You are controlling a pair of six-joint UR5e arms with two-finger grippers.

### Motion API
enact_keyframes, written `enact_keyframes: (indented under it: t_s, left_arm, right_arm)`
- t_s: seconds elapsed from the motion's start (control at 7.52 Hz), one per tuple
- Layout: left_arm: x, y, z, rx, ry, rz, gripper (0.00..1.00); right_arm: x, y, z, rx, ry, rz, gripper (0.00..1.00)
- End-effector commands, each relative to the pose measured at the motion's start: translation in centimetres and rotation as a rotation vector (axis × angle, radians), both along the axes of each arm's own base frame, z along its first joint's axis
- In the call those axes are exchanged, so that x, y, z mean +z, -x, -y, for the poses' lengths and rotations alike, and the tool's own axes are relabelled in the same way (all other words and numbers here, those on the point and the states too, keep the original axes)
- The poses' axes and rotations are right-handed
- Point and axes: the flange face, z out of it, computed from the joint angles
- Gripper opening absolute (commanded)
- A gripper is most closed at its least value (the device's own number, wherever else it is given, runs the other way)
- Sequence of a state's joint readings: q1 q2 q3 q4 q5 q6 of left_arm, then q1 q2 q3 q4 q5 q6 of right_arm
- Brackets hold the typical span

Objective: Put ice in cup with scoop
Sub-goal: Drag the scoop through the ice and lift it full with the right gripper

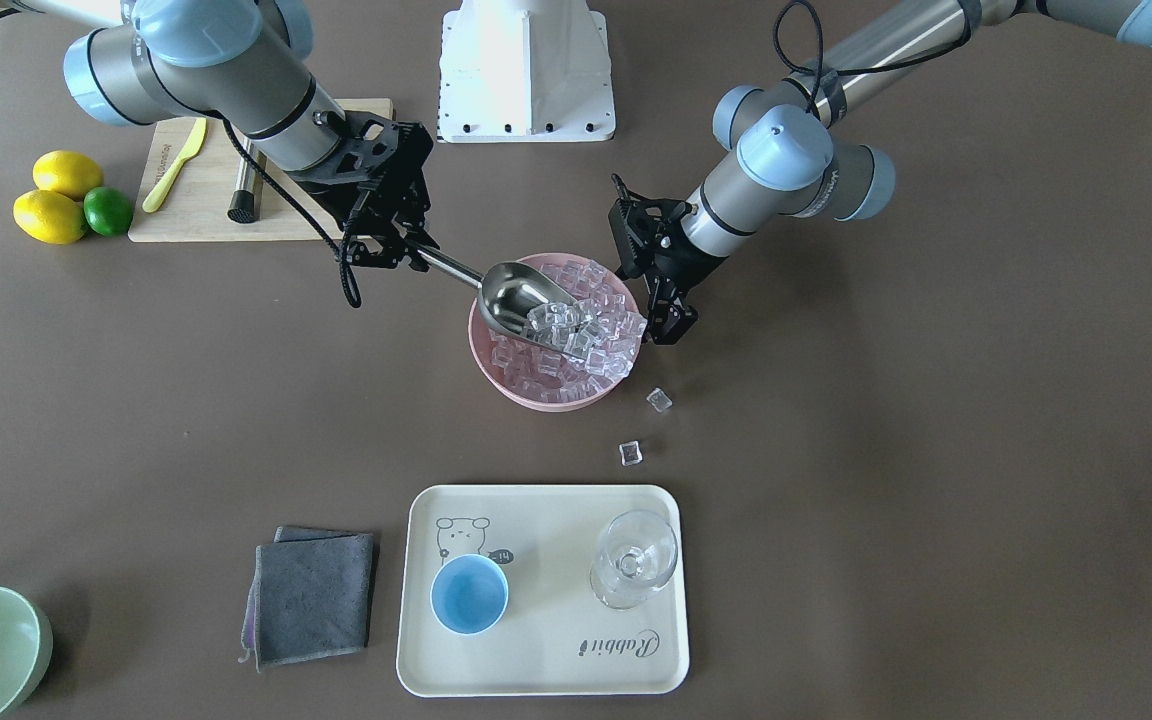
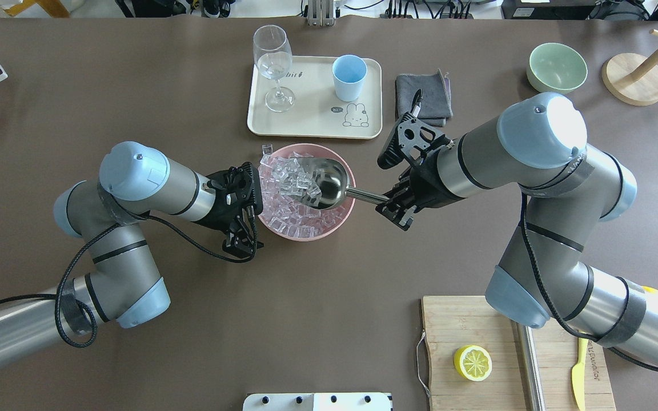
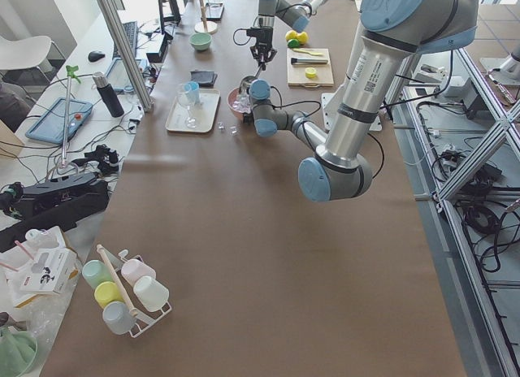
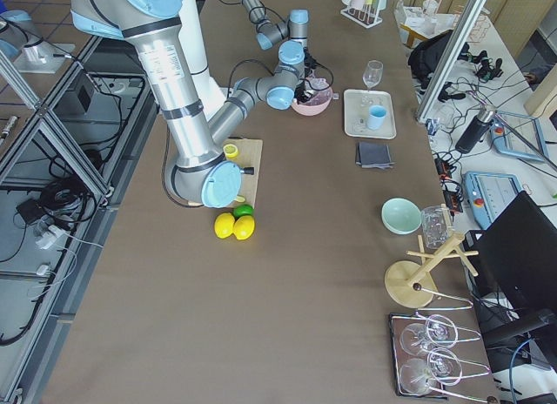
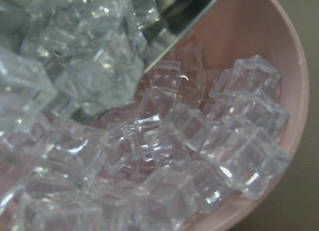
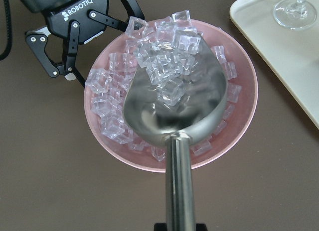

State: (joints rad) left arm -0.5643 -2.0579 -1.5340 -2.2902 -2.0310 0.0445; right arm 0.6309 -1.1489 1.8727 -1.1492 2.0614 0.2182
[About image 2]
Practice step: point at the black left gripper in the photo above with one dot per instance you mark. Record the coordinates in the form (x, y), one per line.
(219, 217)

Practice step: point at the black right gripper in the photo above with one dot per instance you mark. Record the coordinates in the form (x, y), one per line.
(427, 186)

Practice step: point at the stainless steel ice scoop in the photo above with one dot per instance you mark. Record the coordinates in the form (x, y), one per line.
(333, 181)

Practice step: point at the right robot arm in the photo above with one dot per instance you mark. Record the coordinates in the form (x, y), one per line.
(568, 186)

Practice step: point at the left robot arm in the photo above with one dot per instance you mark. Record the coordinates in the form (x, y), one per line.
(114, 275)

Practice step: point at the pile of clear ice cubes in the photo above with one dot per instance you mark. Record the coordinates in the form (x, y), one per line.
(281, 177)

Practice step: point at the stray ice cube on table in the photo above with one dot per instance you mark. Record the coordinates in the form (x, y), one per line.
(267, 149)

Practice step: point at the light blue cup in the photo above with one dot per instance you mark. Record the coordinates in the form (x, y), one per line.
(349, 73)

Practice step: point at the grey folded cloth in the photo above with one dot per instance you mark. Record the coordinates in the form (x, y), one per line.
(436, 105)

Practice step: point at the pink plastic bowl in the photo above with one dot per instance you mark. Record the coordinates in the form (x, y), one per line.
(312, 150)

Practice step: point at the cream rabbit serving tray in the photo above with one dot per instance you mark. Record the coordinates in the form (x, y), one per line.
(317, 111)

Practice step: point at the bamboo cutting board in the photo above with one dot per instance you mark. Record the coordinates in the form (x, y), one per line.
(451, 322)

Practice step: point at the green bowl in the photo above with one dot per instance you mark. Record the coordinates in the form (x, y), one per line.
(555, 67)

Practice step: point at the half lemon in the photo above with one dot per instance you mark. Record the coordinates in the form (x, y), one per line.
(473, 363)

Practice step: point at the clear wine glass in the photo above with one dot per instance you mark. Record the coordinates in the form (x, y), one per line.
(273, 59)

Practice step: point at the steel muddler black tip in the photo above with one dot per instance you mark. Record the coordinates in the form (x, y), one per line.
(529, 367)

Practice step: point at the wooden mug tree stand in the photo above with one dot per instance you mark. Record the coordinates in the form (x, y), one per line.
(633, 78)

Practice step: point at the yellow plastic knife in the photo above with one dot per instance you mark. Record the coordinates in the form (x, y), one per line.
(577, 374)

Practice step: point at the yellow lemon upper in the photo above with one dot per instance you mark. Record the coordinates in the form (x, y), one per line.
(650, 290)

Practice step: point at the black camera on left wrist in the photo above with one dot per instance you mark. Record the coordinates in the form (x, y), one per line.
(254, 195)

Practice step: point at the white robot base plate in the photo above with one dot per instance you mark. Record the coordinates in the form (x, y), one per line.
(355, 400)

